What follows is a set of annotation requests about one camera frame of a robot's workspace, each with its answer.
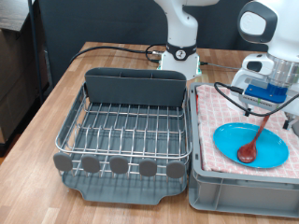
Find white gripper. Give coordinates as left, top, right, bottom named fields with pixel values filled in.
left=230, top=68, right=299, bottom=131

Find blue plastic plate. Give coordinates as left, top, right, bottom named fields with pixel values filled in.
left=212, top=121, right=290, bottom=170

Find red-brown wooden spoon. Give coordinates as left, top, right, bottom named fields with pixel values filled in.
left=236, top=115, right=271, bottom=164

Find pink checked towel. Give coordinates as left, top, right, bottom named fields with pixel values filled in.
left=195, top=83, right=299, bottom=180

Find grey plastic crate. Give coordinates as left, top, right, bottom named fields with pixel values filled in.
left=188, top=82, right=299, bottom=218

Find dark grey cutlery caddy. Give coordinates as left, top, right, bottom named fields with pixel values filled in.
left=84, top=67, right=187, bottom=107

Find grey plastic drain tray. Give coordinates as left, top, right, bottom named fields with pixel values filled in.
left=57, top=83, right=190, bottom=206

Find black metal pole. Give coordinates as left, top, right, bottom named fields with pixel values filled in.
left=27, top=0, right=45, bottom=105

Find wooden shelf board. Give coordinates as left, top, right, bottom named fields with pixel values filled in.
left=0, top=0, right=35, bottom=32

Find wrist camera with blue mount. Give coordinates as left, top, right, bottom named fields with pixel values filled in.
left=238, top=81, right=289, bottom=110

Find metal wire dish rack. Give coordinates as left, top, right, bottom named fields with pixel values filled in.
left=52, top=82, right=193, bottom=182

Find black cable on table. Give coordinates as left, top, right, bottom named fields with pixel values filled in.
left=68, top=43, right=167, bottom=64

